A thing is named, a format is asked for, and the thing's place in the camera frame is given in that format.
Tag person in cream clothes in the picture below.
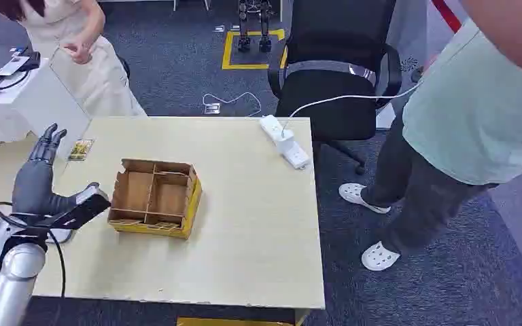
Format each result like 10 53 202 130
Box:
0 0 148 119

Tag red strip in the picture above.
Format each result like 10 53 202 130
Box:
430 0 463 34

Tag white desk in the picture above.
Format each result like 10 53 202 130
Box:
0 57 92 146

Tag wooden compartment box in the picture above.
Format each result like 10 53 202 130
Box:
107 158 203 240

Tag white floor cable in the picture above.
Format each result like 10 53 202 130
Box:
202 92 263 118

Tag white power strip cable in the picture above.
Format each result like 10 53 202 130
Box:
281 79 425 139

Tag yellow desk frame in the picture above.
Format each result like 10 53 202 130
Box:
176 308 311 326

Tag black office chair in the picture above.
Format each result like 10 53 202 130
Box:
267 0 403 176

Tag person's white shoe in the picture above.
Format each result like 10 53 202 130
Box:
338 182 392 215
360 240 402 272

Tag printed card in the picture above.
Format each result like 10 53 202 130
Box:
67 139 96 162

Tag yellow floor tape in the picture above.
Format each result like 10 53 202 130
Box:
221 29 288 71

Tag person in pale green top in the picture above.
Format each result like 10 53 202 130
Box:
338 0 522 272

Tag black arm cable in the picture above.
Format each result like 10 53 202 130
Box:
0 201 67 299

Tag black robot legs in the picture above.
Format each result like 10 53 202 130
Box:
237 0 274 54

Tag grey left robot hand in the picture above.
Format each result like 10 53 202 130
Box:
11 123 111 231

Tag white power strip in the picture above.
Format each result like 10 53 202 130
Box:
259 114 312 171

